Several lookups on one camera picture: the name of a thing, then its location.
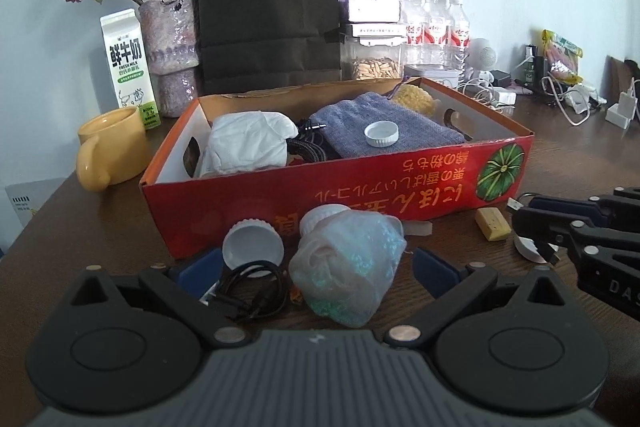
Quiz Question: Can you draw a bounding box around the wrapped water bottle pack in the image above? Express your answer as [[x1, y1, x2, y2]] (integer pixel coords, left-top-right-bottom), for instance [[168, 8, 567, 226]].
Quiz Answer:
[[399, 0, 473, 75]]

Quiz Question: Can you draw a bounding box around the white earphone cable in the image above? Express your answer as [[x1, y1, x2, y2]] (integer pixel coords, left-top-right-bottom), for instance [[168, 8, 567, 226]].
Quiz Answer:
[[459, 77, 502, 108]]

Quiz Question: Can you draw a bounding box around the blue grey fabric pouch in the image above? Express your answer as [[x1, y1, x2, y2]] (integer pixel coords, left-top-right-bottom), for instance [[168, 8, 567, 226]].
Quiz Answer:
[[307, 79, 468, 160]]

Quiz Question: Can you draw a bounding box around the black cable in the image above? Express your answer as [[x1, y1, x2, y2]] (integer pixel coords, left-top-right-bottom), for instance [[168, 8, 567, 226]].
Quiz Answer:
[[212, 259, 293, 323]]

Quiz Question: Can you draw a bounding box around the black woven strap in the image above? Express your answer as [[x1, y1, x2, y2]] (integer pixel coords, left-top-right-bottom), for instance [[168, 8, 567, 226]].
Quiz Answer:
[[285, 117, 341, 165]]

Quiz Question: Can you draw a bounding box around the yellow knitted sponge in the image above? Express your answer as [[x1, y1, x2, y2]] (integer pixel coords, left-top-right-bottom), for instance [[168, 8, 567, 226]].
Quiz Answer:
[[390, 84, 436, 115]]

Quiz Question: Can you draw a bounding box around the yellow rectangular block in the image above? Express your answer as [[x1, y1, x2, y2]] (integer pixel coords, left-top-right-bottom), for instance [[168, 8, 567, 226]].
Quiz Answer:
[[474, 206, 514, 241]]

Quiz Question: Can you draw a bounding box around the clear plastic bag with bottle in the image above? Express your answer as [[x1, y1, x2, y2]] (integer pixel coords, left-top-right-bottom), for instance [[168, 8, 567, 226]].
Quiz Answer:
[[289, 203, 407, 329]]

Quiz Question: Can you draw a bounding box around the purple textured vase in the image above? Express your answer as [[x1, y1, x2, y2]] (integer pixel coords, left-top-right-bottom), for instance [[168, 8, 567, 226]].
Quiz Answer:
[[138, 0, 203, 118]]

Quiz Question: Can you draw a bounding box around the clear jar of seeds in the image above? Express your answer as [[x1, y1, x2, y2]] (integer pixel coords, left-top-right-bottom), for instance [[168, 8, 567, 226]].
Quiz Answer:
[[341, 23, 405, 82]]

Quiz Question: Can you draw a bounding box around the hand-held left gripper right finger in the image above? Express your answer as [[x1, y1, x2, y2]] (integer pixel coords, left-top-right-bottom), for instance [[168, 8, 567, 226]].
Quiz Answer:
[[384, 248, 568, 350]]

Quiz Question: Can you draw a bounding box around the red cardboard box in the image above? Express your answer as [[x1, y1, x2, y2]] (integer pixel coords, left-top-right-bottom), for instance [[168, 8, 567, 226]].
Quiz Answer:
[[139, 77, 535, 260]]

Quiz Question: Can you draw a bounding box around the large white ribbed cap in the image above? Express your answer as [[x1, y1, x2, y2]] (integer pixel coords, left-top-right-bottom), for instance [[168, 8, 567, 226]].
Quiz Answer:
[[221, 218, 286, 279]]

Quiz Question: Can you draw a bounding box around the white round charger puck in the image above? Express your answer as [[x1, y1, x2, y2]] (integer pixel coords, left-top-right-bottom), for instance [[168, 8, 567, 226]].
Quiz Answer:
[[514, 233, 561, 267]]

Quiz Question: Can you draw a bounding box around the small white bottle cap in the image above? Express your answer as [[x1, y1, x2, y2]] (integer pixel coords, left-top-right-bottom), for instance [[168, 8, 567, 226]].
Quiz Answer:
[[364, 121, 401, 148]]

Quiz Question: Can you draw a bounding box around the white green milk carton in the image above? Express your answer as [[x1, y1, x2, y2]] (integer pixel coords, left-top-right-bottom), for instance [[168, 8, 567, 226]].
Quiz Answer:
[[100, 8, 161, 130]]

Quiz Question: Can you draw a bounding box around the brown cardboard piece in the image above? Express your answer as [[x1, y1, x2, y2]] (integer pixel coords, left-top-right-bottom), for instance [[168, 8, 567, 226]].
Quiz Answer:
[[607, 54, 640, 108]]

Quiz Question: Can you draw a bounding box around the black paper bag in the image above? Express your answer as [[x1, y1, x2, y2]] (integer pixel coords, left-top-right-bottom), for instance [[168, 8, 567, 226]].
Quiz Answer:
[[197, 0, 343, 95]]

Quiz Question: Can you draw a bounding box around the white paper packet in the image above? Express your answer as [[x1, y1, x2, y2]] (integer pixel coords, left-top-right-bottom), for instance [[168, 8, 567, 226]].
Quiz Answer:
[[5, 181, 56, 229]]

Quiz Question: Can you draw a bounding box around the dark small bottle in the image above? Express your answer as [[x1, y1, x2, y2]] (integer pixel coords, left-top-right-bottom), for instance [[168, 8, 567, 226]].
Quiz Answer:
[[522, 44, 549, 88]]

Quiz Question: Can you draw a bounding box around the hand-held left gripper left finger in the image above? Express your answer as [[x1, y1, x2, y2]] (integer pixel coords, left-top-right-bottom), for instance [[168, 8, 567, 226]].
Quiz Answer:
[[65, 248, 251, 350]]

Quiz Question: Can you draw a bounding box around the white power adapter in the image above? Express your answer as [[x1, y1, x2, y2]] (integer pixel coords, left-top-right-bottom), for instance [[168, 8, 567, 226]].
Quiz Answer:
[[565, 84, 609, 115]]

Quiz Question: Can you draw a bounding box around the white crumpled tissue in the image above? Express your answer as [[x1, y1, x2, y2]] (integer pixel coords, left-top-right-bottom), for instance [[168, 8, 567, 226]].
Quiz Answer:
[[197, 111, 298, 178]]

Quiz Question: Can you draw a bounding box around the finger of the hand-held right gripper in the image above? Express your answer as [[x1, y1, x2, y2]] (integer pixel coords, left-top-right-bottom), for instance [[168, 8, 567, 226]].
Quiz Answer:
[[520, 187, 640, 228], [511, 206, 640, 264]]

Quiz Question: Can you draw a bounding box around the white tin box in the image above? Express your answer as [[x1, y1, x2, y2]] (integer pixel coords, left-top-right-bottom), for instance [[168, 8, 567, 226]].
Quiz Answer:
[[404, 63, 460, 89]]

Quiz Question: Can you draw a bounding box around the white charging cable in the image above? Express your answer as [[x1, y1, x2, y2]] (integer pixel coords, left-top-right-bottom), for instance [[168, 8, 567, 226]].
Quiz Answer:
[[542, 74, 594, 128]]

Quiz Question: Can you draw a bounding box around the yellow ceramic mug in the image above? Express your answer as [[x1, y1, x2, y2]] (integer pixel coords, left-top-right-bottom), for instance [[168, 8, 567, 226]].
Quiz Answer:
[[76, 107, 151, 192]]

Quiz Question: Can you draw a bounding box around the yellow snack packet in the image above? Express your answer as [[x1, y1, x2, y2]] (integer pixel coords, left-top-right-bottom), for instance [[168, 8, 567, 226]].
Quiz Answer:
[[541, 29, 585, 84]]

